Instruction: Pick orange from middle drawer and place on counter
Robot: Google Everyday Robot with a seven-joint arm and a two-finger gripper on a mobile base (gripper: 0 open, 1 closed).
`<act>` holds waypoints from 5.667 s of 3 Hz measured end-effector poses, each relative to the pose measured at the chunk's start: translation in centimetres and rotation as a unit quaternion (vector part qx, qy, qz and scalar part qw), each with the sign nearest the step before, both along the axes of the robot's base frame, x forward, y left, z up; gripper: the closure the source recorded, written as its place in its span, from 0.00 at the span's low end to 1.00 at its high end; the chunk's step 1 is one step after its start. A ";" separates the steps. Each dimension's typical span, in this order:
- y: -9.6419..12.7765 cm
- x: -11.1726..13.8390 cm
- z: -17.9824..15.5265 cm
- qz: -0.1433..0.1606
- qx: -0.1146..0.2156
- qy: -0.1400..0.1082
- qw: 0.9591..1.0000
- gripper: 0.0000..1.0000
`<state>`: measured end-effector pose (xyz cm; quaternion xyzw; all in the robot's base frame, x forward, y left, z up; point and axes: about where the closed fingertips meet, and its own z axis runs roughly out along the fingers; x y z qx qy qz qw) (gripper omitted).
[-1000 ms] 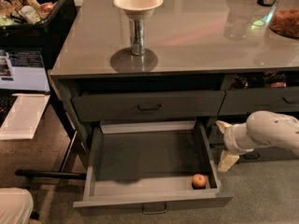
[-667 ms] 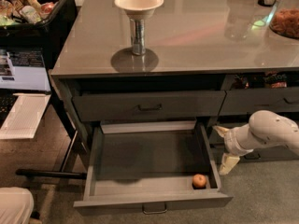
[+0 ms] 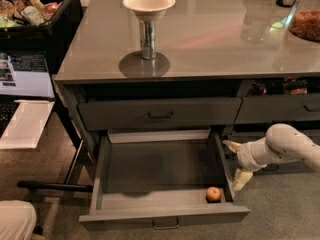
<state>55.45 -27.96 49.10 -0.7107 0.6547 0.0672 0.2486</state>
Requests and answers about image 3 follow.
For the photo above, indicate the black floor bar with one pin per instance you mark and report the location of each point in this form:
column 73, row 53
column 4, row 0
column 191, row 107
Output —
column 55, row 186

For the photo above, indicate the silver metal can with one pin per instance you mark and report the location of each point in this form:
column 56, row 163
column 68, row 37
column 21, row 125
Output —
column 147, row 39

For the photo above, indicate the black bin of groceries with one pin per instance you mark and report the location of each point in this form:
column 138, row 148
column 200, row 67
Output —
column 39, row 27

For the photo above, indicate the open grey middle drawer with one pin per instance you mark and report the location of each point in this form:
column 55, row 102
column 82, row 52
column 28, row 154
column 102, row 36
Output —
column 161, row 185

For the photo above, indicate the white paper sheet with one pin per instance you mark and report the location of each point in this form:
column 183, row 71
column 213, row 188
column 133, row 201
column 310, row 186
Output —
column 27, row 124

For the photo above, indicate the grey top right drawer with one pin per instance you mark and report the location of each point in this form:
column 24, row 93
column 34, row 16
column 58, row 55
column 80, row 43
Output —
column 276, row 108

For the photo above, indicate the white paper bowl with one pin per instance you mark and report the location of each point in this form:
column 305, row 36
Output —
column 149, row 10

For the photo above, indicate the orange fruit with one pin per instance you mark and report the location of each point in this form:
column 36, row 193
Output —
column 213, row 194

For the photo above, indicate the white printed box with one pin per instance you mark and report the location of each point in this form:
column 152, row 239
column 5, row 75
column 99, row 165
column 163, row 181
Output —
column 24, row 74

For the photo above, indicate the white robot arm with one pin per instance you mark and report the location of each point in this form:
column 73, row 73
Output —
column 281, row 144

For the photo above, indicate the grey top left drawer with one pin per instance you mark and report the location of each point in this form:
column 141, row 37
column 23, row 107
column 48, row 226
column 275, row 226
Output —
column 158, row 113

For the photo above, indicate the white robot base corner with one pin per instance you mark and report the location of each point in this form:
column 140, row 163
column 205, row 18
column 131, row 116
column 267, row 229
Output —
column 17, row 220

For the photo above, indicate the snack bags in drawer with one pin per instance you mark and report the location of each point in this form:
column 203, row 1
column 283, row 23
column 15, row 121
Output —
column 287, row 86

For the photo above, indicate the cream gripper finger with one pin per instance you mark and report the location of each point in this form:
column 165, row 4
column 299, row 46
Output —
column 241, row 178
column 233, row 146

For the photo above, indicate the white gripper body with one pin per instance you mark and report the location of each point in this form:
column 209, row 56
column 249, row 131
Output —
column 245, row 156

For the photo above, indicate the glass jar of snacks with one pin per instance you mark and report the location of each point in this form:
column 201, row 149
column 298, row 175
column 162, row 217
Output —
column 305, row 22

